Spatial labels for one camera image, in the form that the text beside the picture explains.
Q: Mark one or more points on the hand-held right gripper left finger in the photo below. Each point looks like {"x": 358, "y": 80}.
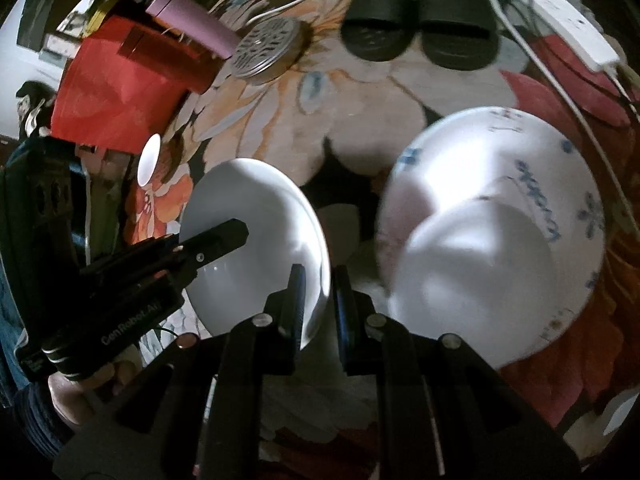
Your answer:
{"x": 299, "y": 305}

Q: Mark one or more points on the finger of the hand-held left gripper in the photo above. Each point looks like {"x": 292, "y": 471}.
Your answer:
{"x": 220, "y": 237}

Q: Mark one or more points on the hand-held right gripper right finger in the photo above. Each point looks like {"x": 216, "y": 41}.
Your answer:
{"x": 341, "y": 320}

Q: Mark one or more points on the wide white bowl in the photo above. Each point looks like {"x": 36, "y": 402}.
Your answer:
{"x": 250, "y": 200}

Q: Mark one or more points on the deep white bowl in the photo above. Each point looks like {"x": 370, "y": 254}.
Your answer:
{"x": 475, "y": 285}

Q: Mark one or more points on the bear print plate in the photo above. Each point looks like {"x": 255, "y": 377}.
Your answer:
{"x": 475, "y": 160}

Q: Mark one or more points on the person's left forearm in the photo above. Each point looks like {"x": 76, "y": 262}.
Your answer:
{"x": 37, "y": 425}

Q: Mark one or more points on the person's left hand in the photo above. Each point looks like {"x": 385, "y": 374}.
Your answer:
{"x": 85, "y": 395}

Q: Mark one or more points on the small white bowl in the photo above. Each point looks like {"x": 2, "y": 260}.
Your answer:
{"x": 149, "y": 160}

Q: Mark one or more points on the floral blanket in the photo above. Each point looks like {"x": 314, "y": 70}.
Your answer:
{"x": 350, "y": 125}

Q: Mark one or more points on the red bag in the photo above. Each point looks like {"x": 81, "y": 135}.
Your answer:
{"x": 115, "y": 95}

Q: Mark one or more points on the round perforated metal tin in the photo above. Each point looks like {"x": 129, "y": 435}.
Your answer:
{"x": 267, "y": 45}

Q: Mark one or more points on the pink bottle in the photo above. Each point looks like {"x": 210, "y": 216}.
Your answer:
{"x": 195, "y": 20}

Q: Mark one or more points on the black slipper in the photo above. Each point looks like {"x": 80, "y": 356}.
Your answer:
{"x": 385, "y": 5}
{"x": 460, "y": 20}

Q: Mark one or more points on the white power strip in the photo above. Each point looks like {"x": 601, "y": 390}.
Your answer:
{"x": 570, "y": 25}

